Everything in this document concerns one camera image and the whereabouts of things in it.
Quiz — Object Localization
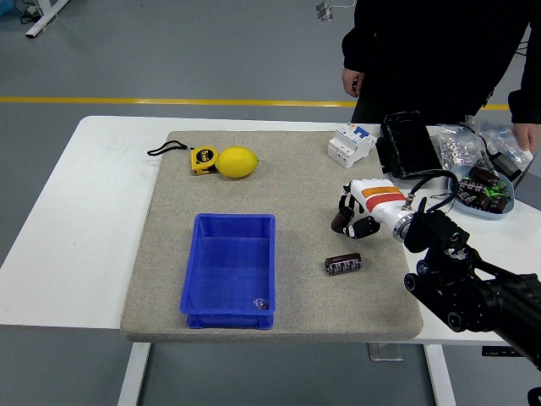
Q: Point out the person's left hand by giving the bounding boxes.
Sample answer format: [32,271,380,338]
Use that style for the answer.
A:
[513,122,541,152]

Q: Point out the person's right hand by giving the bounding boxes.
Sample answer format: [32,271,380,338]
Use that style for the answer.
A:
[341,67,366,99]

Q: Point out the white and black robot right hand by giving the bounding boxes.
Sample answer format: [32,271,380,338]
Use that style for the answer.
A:
[336,178,413,240]

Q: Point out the blue plastic box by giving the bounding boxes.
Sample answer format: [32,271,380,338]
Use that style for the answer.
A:
[180,212,277,331]

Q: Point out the clear bag of blue parts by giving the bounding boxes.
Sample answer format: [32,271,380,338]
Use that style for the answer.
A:
[464,114,533,170]

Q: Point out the black power adapter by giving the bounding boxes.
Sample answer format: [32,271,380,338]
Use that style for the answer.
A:
[492,151,523,182]

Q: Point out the white circuit breaker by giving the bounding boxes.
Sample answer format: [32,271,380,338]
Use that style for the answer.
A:
[327,122,378,170]

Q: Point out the black wrapped device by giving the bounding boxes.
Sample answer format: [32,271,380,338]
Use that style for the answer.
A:
[374,111,444,181]

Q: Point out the clear bag of washers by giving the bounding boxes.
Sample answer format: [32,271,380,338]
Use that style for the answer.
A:
[433,123,487,178]

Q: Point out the white floor plug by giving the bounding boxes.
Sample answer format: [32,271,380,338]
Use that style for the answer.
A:
[315,0,356,20]

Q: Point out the light blue bowl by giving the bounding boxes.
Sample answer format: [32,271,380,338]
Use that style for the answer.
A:
[447,163,516,221]

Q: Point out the person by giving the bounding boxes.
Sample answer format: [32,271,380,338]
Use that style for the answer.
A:
[341,0,541,126]

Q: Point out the grey-brown mat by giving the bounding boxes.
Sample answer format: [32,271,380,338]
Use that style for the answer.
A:
[119,129,424,344]

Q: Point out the yellow lemon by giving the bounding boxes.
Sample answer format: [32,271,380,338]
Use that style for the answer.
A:
[216,145,260,179]

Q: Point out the yellow tape measure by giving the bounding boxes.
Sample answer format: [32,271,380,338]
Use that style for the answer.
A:
[146,142,221,176]

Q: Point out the white table leg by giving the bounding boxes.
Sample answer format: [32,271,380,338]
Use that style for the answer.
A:
[424,344,457,406]
[117,342,152,406]

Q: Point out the metal table bracket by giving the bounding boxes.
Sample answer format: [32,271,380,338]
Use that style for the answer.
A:
[366,343,405,363]

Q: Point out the white floor frame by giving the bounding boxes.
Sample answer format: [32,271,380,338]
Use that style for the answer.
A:
[24,0,71,40]

